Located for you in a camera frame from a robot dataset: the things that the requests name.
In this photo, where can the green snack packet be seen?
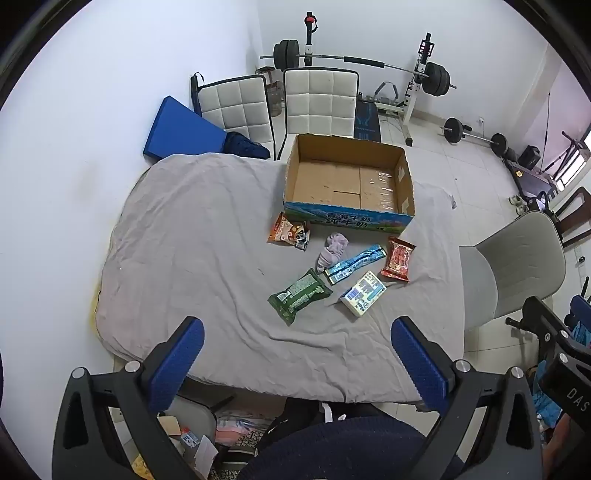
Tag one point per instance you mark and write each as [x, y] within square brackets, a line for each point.
[300, 295]

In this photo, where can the black patterned bag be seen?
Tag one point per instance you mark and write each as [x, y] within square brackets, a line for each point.
[238, 459]

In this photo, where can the person's dark navy clothing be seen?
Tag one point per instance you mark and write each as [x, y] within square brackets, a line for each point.
[351, 450]

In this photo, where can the white bench press rack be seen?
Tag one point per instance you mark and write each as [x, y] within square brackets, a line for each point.
[413, 99]

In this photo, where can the cardboard box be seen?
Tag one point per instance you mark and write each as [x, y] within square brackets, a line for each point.
[341, 184]

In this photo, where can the red snack packet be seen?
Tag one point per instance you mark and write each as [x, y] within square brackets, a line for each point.
[399, 258]

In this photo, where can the blue foam mat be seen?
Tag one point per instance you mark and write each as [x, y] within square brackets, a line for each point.
[182, 129]

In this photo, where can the pair of white shoes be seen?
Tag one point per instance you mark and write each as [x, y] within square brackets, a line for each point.
[519, 203]

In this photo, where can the long blue snack packet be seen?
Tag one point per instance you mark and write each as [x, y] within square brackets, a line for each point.
[353, 264]

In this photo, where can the black tripod stand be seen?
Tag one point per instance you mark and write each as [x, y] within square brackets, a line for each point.
[570, 152]

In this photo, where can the dark blue garment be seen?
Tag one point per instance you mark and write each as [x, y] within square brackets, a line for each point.
[244, 146]

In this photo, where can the black speaker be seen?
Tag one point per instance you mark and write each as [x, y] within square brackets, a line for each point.
[529, 157]

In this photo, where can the small brown stool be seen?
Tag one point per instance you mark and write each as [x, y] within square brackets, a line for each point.
[268, 71]

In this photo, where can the black exercise machine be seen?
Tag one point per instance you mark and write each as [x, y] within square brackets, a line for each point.
[531, 182]

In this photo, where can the brown jar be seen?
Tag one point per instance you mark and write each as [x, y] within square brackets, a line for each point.
[275, 99]

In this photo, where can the long barbell with black plates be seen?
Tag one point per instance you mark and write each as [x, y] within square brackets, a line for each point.
[438, 79]

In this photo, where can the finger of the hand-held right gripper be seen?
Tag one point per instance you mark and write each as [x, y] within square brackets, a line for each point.
[545, 323]
[581, 318]

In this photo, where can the short barbell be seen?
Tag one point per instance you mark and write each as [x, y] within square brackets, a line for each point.
[455, 131]

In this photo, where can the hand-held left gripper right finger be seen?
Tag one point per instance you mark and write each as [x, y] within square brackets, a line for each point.
[420, 364]

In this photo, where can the beige plastic chair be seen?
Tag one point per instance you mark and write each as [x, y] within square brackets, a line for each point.
[521, 263]

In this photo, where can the purple sock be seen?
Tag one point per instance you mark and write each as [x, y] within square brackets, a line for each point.
[333, 249]

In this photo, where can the white padded chair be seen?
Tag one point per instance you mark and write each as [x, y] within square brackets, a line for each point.
[318, 104]
[235, 108]

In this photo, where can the orange snack packet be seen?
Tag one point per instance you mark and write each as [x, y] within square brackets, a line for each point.
[286, 230]

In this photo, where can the white blue small carton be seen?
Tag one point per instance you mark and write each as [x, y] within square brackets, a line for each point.
[362, 294]

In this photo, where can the grey table cloth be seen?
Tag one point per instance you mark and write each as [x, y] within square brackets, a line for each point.
[194, 258]

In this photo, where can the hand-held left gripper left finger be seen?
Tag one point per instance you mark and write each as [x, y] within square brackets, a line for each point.
[178, 364]

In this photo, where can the pink plastic packet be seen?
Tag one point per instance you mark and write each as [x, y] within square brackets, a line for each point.
[238, 431]

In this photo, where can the black weight bench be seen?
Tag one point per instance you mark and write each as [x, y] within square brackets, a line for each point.
[367, 122]

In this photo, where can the brown wooden chair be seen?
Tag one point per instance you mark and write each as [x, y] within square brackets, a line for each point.
[575, 217]

